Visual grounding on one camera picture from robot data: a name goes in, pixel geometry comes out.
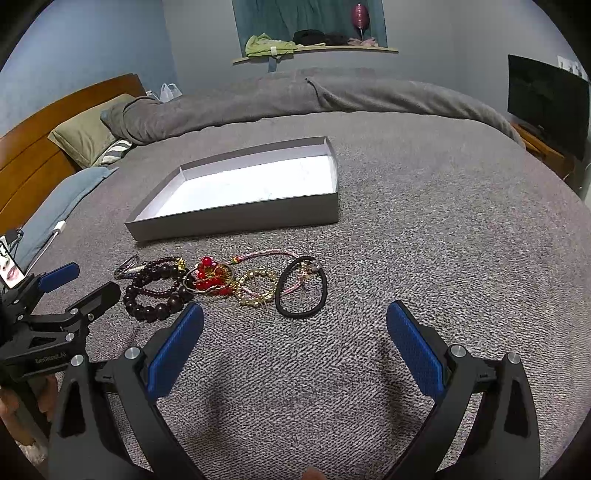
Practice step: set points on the wooden window sill shelf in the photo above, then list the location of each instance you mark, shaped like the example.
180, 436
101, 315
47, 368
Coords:
319, 49

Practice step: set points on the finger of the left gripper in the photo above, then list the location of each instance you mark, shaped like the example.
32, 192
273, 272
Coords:
53, 280
96, 303

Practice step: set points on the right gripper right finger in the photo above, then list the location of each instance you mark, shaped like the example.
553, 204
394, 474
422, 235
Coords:
504, 440

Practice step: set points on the light blue pillow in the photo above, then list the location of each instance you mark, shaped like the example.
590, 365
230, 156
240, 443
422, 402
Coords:
55, 208

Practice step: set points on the wooden headboard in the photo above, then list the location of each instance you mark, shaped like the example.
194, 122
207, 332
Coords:
31, 165

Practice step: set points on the white plastic bag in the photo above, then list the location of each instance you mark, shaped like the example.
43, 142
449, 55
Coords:
168, 92

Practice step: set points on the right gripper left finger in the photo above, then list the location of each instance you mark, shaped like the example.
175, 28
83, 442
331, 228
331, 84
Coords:
84, 441

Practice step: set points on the pink balloon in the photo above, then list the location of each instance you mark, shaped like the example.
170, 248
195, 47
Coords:
360, 18

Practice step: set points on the black television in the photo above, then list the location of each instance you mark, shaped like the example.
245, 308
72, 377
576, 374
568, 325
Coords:
552, 100

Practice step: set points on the grey folded duvet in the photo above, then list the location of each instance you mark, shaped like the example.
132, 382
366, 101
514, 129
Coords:
144, 120

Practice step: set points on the black cloth on sill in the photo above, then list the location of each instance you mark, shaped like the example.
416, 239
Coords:
308, 37

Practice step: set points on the white wall hooks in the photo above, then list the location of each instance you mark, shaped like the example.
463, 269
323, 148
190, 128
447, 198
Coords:
573, 67

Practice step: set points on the grey shallow cardboard tray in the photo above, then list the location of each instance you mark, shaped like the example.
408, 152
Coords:
283, 184

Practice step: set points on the teal curtain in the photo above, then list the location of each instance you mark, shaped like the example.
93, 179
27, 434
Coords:
280, 19

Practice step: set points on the wooden tv stand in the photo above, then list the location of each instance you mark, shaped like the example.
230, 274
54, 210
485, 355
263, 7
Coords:
559, 163

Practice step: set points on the green cloth on sill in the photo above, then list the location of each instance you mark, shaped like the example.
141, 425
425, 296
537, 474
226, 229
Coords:
264, 46

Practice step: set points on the olive green pillow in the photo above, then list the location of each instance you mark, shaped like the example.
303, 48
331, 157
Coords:
84, 137

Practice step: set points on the left hand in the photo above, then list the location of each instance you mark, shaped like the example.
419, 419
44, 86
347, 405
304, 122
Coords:
40, 397

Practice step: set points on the striped pillow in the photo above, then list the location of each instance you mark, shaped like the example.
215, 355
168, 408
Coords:
115, 152

